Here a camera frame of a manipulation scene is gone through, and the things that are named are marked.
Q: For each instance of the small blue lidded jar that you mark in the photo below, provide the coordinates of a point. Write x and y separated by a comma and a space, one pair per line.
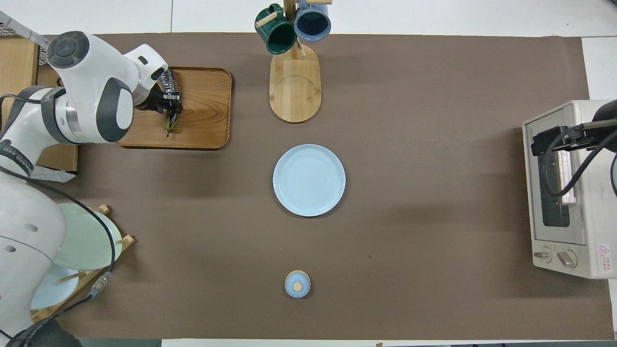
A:
297, 284

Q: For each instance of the light blue ribbed plate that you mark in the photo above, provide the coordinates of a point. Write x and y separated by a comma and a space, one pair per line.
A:
308, 180

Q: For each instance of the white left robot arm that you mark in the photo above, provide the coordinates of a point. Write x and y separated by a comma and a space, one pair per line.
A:
87, 82

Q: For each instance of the blue grey mug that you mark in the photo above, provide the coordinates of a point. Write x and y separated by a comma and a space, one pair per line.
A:
312, 23

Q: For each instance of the silver oven knob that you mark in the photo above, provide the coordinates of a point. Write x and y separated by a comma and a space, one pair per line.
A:
567, 259
542, 255

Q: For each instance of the dark purple eggplant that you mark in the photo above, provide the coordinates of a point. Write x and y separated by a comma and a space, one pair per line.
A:
168, 82

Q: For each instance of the dark green mug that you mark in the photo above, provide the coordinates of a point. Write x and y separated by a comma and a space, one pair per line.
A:
277, 36

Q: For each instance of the wooden serving tray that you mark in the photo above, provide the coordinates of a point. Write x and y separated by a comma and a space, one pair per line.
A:
207, 115

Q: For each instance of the beige toaster oven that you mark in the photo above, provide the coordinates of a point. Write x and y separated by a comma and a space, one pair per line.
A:
595, 217

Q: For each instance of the wooden mug tree stand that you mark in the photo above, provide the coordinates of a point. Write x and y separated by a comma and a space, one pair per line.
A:
295, 91

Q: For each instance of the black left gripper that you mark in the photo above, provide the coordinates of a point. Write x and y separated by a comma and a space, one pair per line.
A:
153, 101

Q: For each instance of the pale green plate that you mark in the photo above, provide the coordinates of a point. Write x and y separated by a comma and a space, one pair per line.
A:
91, 241

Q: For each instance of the brown table mat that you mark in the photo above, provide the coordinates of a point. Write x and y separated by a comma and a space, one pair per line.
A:
385, 193

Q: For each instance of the red warning sticker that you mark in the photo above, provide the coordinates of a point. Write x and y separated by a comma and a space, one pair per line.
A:
604, 259

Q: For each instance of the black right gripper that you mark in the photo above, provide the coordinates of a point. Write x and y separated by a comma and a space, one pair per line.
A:
593, 135

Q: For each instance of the light blue racked plate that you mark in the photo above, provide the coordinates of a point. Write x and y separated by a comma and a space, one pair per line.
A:
55, 291

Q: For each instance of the wooden plate rack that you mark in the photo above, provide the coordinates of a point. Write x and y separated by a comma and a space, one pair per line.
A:
126, 241

